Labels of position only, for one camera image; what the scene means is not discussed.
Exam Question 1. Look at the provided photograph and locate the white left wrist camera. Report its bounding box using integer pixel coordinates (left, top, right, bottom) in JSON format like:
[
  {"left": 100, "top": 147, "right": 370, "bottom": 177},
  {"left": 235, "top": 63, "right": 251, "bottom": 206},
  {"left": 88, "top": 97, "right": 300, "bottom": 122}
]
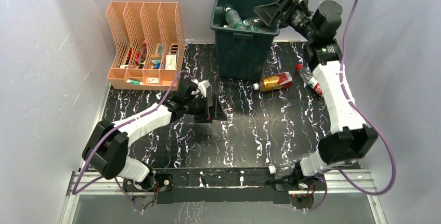
[{"left": 191, "top": 79, "right": 211, "bottom": 98}]

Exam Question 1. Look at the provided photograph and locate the red label water bottle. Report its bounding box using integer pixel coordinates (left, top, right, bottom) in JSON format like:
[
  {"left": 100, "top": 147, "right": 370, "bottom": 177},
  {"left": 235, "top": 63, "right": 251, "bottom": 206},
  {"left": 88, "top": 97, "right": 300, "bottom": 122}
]
[{"left": 242, "top": 17, "right": 264, "bottom": 28}]

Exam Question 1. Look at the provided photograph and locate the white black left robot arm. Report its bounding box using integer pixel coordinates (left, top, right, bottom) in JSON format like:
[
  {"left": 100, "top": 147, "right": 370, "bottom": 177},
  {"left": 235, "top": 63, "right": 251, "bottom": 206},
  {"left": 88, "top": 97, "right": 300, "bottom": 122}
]
[{"left": 82, "top": 80, "right": 227, "bottom": 191}]

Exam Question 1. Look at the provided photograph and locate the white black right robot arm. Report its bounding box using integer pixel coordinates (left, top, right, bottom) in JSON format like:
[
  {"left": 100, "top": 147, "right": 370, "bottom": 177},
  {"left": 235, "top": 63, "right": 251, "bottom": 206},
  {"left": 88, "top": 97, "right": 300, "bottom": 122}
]
[{"left": 253, "top": 0, "right": 378, "bottom": 190}]

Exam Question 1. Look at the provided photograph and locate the green tea bottle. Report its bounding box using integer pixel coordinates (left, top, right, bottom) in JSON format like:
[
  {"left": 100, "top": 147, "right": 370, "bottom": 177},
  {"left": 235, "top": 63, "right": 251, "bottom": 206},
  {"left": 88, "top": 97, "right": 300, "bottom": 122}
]
[{"left": 225, "top": 7, "right": 248, "bottom": 30}]

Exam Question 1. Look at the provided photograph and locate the gold red label bottle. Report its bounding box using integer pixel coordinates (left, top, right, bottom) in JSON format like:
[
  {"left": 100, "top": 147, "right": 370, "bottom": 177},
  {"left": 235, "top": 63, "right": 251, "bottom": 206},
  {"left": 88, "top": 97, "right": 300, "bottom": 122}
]
[{"left": 253, "top": 72, "right": 293, "bottom": 91}]

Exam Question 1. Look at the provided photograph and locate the red label bottle far right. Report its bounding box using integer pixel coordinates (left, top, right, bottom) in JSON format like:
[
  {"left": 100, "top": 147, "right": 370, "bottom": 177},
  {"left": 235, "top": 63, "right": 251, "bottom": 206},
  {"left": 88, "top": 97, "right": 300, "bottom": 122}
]
[{"left": 296, "top": 64, "right": 323, "bottom": 97}]

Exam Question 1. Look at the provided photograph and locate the orange plastic file organizer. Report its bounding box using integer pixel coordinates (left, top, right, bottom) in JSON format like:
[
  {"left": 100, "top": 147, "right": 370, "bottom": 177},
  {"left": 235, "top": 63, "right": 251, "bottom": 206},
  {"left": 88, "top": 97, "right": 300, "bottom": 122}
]
[{"left": 107, "top": 2, "right": 186, "bottom": 90}]

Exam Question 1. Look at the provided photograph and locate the dark green plastic bin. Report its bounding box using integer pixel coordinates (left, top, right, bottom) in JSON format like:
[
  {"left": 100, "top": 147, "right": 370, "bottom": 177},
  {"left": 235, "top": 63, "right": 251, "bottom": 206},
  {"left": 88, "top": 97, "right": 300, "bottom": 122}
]
[{"left": 210, "top": 0, "right": 280, "bottom": 81}]

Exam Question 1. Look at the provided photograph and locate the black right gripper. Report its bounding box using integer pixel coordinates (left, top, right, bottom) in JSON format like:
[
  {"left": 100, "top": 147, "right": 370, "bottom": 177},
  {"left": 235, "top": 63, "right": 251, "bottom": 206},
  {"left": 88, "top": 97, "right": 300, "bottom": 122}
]
[{"left": 253, "top": 0, "right": 317, "bottom": 42}]

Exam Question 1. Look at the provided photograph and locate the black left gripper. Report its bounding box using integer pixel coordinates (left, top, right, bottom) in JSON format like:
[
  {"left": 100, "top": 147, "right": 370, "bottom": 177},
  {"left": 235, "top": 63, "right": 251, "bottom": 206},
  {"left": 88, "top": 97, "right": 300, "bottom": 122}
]
[{"left": 185, "top": 94, "right": 227, "bottom": 123}]

